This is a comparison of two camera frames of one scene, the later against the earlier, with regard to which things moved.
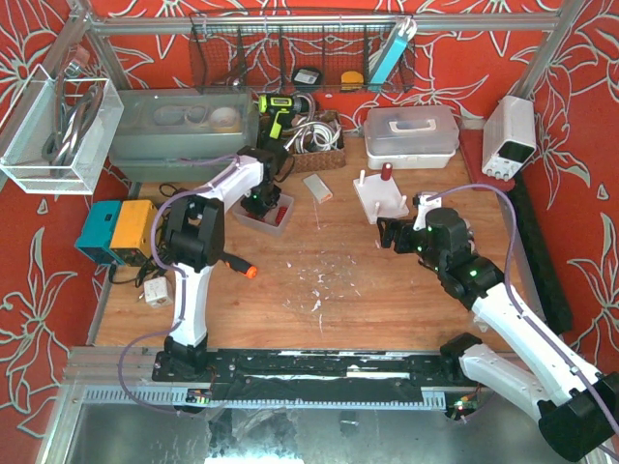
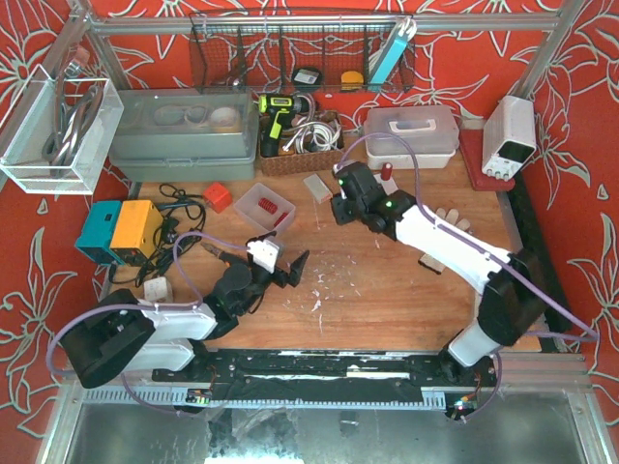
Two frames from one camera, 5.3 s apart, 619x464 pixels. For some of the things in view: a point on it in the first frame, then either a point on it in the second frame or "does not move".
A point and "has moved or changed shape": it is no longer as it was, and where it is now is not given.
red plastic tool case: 471,144 does not move
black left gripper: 261,203 → 276,275
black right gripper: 399,235 → 348,194
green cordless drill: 279,107 does not move
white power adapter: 156,292 does not move
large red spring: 387,171 does not move
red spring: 280,214 has moved or changed shape
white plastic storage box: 411,136 does not move
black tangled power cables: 162,250 does not move
